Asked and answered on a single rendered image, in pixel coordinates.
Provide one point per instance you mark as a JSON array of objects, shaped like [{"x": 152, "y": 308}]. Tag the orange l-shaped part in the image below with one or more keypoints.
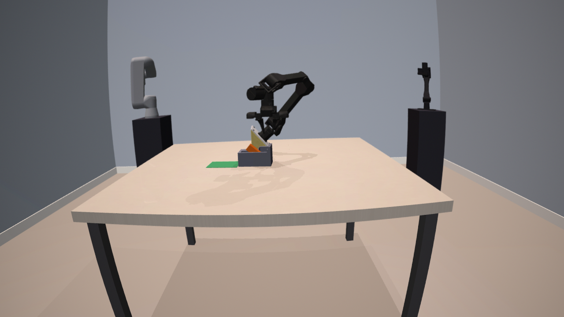
[{"x": 251, "y": 148}]

